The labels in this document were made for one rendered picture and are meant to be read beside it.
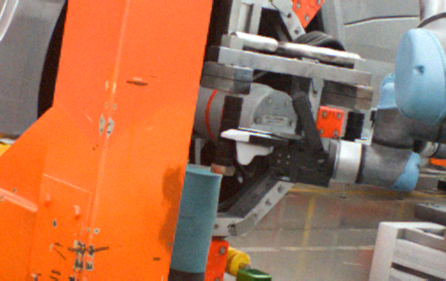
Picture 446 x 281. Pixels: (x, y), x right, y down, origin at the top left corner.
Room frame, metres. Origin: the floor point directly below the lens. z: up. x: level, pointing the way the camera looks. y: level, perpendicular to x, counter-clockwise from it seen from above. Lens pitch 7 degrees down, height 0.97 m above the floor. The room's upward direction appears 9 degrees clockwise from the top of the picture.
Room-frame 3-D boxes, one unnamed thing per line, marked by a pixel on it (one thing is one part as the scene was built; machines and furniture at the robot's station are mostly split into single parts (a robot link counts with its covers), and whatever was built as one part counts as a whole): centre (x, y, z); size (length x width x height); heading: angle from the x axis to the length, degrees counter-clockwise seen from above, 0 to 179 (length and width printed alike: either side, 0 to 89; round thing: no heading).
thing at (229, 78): (1.88, -0.09, 0.93); 0.09 x 0.05 x 0.05; 38
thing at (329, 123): (2.35, -0.34, 0.85); 0.09 x 0.08 x 0.07; 128
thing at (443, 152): (2.26, -0.61, 0.85); 0.11 x 0.08 x 0.09; 129
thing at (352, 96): (2.09, -0.36, 0.93); 0.09 x 0.05 x 0.05; 38
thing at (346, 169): (1.84, -0.33, 0.81); 0.08 x 0.05 x 0.08; 175
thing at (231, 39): (1.99, -0.10, 1.03); 0.19 x 0.18 x 0.11; 38
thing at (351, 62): (2.11, -0.25, 1.03); 0.19 x 0.18 x 0.11; 38
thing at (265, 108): (2.09, -0.14, 0.85); 0.21 x 0.14 x 0.14; 38
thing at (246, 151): (1.83, -0.14, 0.80); 0.09 x 0.03 x 0.06; 93
